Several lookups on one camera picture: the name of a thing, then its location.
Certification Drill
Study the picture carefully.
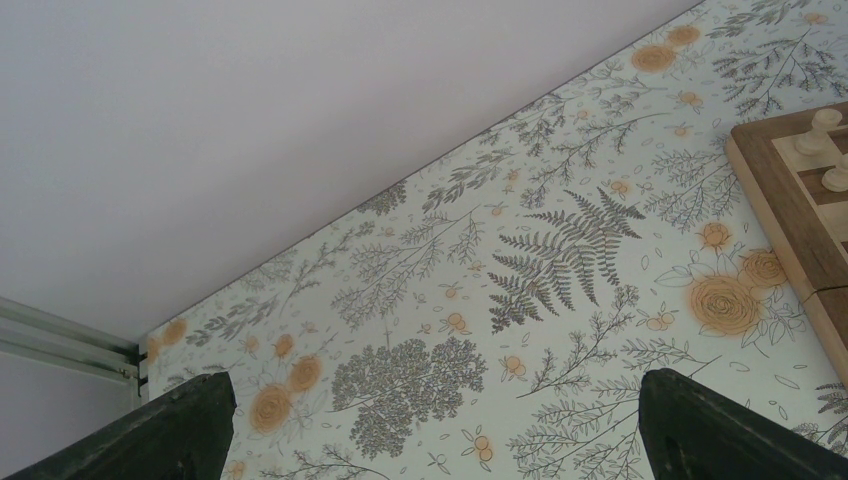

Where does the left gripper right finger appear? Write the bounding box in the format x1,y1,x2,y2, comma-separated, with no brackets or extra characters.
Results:
638,368,847,479

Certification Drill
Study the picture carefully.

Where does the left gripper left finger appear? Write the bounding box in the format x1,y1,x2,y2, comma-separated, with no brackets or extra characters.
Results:
9,372,236,479

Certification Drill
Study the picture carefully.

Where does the light chess pawn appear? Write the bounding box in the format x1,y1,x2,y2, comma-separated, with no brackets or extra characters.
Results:
821,154,848,192

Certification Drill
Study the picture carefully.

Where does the light chess rook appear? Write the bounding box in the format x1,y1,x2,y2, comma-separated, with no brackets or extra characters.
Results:
794,108,843,156

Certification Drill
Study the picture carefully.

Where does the floral patterned table mat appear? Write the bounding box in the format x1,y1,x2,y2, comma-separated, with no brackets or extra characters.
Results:
147,1,847,479

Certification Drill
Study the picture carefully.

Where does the wooden chessboard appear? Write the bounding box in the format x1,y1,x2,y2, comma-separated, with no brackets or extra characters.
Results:
725,102,847,382

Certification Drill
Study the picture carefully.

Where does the aluminium rail frame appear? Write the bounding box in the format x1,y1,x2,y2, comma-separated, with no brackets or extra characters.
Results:
1,298,146,406

